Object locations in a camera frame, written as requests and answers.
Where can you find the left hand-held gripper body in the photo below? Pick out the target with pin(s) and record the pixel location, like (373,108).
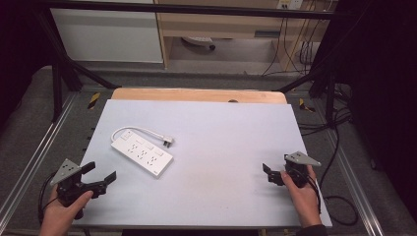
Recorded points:
(67,170)

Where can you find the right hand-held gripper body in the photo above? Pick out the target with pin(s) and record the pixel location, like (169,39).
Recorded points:
(298,164)

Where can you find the white power strip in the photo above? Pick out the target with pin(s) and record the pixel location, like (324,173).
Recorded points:
(142,152)

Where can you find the white plug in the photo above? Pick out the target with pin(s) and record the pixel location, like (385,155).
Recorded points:
(168,141)

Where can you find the person's right hand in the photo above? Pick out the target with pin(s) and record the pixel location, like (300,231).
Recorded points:
(303,200)

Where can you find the person's left hand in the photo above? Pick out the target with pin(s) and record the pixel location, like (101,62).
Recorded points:
(62,213)

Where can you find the yellow black tape marker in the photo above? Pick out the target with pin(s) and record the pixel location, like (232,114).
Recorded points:
(93,100)
(305,105)

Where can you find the black metal stand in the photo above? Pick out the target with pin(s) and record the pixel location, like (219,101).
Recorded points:
(57,91)
(330,95)

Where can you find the black curtain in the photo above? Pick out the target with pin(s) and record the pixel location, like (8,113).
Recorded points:
(19,49)
(383,82)

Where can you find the white cabinet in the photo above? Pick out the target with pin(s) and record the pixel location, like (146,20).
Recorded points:
(108,36)

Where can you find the white oblong device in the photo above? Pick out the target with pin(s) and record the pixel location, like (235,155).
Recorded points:
(198,40)

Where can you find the wooden desk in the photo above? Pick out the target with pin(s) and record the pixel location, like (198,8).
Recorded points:
(213,24)

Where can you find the aluminium rail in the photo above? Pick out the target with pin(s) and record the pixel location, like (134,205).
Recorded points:
(354,183)
(36,154)

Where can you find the white wall socket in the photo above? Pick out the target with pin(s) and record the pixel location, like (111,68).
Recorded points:
(289,3)

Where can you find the black metal frame bar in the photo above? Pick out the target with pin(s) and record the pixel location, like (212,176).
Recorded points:
(196,9)

